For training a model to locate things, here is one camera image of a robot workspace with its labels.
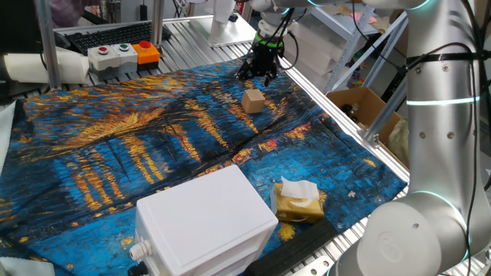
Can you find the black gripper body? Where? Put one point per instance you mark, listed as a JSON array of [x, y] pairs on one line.
[[264, 57]]

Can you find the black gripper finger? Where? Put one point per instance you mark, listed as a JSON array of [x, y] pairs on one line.
[[243, 73], [270, 78]]

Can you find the small wooden block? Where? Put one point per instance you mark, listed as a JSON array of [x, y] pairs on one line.
[[253, 101]]

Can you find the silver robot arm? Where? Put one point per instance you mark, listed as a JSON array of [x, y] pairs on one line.
[[441, 153]]

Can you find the white foam block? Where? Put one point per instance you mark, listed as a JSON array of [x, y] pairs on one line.
[[326, 38], [307, 57]]

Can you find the white metal shelf rack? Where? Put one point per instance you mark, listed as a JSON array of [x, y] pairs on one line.
[[337, 23]]

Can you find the colourful toy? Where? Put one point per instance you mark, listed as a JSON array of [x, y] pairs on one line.
[[356, 82]]

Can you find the dark bottle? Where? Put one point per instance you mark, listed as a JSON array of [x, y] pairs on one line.
[[350, 112]]

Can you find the orange emergency stop box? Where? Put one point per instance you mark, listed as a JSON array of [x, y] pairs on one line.
[[145, 55]]

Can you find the open cardboard box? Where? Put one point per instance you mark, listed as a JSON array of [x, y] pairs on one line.
[[368, 103]]

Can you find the pink paper sheet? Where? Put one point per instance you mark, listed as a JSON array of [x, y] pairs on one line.
[[358, 16]]

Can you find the blue starry painting tablecloth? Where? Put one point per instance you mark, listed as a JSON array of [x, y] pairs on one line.
[[134, 134]]

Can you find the grey two-button box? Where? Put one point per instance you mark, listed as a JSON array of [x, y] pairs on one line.
[[111, 61]]

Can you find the gold tissue pack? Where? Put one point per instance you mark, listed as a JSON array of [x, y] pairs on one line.
[[297, 209]]

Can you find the black keyboard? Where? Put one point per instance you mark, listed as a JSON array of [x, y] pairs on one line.
[[115, 36]]

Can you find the brown cardboard carton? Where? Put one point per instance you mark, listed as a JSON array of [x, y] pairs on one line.
[[401, 42]]

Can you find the pale yellow plastic bag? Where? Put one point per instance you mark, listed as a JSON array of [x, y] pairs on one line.
[[399, 142]]

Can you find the white plastic drawer box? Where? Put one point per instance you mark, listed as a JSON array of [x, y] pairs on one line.
[[203, 218]]

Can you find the black foam strip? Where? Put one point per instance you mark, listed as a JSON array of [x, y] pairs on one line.
[[291, 245]]

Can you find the white paper roll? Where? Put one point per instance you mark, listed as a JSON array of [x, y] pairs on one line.
[[73, 67]]

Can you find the purple garment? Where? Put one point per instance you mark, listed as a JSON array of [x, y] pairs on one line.
[[65, 13]]

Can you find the black computer monitor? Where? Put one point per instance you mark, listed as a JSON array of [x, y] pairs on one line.
[[19, 27]]

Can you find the aluminium frame rail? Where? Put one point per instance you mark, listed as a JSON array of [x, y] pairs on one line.
[[345, 120]]

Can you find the aluminium frame post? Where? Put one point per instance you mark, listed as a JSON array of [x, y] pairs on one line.
[[158, 23], [48, 46], [383, 115]]

